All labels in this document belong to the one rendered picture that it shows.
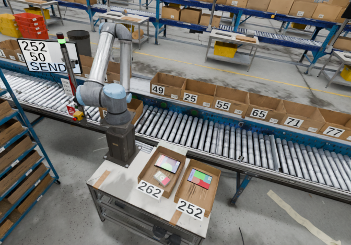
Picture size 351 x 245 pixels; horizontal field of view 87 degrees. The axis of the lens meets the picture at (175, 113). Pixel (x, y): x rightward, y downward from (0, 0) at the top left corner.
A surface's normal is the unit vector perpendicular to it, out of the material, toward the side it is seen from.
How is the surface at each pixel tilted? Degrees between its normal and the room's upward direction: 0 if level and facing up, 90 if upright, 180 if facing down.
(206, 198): 1
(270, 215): 0
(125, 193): 0
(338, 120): 89
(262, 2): 90
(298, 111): 89
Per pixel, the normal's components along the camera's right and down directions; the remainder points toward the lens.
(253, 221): 0.10, -0.77
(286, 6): -0.32, 0.57
